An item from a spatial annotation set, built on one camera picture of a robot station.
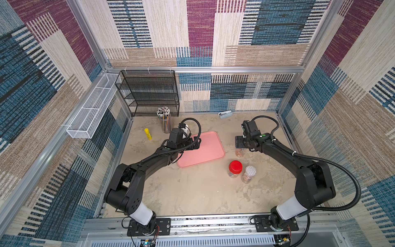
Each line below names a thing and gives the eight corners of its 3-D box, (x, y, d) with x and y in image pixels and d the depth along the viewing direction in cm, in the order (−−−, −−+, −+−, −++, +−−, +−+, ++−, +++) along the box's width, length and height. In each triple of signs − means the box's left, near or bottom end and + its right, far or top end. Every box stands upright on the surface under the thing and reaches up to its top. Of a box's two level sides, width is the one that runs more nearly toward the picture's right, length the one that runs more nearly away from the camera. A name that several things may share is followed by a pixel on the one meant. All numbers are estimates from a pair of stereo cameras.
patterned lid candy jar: (242, 183, 88) (247, 175, 79) (240, 175, 91) (245, 165, 82) (251, 183, 88) (257, 175, 79) (249, 175, 91) (255, 165, 82)
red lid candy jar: (228, 178, 90) (230, 171, 83) (227, 167, 94) (229, 160, 87) (240, 178, 90) (243, 171, 83) (238, 167, 94) (241, 160, 87)
